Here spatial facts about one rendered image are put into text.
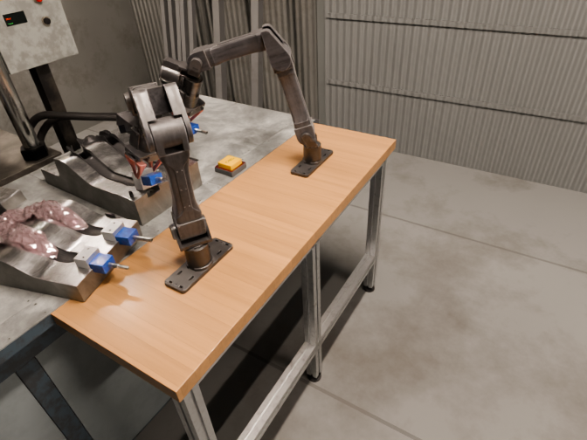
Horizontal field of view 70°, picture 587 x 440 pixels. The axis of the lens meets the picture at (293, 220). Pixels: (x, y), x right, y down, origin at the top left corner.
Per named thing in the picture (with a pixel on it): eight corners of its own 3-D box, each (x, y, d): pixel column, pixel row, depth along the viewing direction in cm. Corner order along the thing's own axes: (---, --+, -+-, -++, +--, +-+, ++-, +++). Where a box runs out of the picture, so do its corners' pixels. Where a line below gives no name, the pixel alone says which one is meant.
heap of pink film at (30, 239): (94, 221, 119) (85, 198, 114) (49, 264, 105) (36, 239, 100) (20, 210, 125) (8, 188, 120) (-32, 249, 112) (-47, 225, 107)
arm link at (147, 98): (121, 86, 106) (133, 92, 79) (157, 79, 109) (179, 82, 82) (136, 134, 110) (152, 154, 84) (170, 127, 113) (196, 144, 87)
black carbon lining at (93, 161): (172, 170, 137) (165, 144, 131) (133, 195, 127) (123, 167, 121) (105, 147, 153) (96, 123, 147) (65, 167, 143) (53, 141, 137)
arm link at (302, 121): (300, 147, 143) (266, 52, 125) (300, 138, 149) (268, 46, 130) (317, 142, 142) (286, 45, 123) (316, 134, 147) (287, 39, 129)
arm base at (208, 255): (155, 261, 101) (176, 271, 98) (210, 216, 114) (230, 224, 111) (163, 285, 106) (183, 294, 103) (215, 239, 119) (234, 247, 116)
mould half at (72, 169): (203, 184, 142) (195, 148, 134) (142, 226, 125) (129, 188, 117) (108, 152, 165) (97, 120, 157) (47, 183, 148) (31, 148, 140)
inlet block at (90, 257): (137, 269, 106) (131, 252, 103) (126, 283, 103) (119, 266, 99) (93, 261, 110) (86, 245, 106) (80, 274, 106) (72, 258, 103)
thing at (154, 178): (178, 186, 120) (173, 168, 118) (164, 191, 116) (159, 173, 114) (149, 184, 128) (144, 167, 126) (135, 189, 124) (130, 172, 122)
